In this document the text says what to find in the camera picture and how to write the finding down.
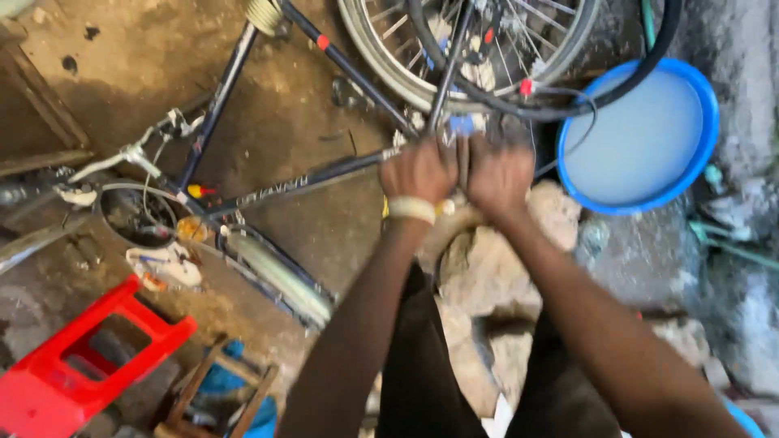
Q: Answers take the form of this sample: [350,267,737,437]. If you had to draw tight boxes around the person's right hand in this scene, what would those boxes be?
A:
[464,135,536,214]

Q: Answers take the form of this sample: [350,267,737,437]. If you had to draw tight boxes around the person's left hand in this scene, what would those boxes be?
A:
[380,137,460,206]

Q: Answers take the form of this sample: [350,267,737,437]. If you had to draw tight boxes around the beige wristband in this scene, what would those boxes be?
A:
[387,196,438,226]

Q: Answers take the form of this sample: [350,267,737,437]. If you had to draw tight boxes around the black rubber inner tube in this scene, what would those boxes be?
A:
[405,0,684,122]

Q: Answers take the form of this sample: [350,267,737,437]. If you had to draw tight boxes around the silver spoked bicycle wheel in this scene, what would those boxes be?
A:
[336,0,602,115]

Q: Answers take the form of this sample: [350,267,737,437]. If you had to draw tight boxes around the large beige rock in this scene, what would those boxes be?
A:
[420,180,584,421]

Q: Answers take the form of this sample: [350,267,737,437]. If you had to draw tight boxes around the blue plastic water basin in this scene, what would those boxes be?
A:
[555,57,720,216]

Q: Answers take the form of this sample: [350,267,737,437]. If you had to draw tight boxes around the silver bicycle mudguard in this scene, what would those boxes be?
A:
[217,225,336,331]

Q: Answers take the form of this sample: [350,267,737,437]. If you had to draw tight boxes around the person's black trousers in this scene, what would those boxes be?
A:
[375,263,624,438]

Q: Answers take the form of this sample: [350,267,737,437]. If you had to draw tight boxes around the wooden stool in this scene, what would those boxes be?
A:
[153,336,281,438]

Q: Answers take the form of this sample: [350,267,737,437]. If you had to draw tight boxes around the red plastic stool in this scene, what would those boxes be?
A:
[0,274,198,438]

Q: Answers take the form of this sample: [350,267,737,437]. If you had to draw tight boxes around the dark blue bicycle frame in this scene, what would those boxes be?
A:
[159,0,476,317]

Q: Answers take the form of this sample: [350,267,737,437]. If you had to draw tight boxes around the silver bicycle handlebar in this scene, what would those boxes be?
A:
[0,107,208,208]

